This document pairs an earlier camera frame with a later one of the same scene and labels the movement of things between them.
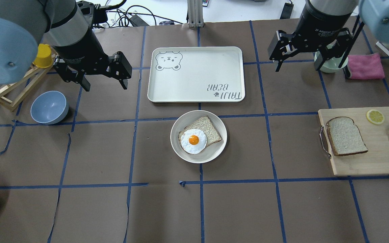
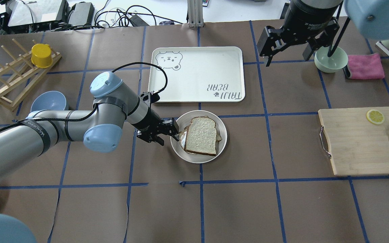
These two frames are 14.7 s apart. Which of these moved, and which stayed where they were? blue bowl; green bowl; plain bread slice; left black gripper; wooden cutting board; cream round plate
Moved: plain bread slice; left black gripper
Stayed: green bowl; wooden cutting board; blue bowl; cream round plate
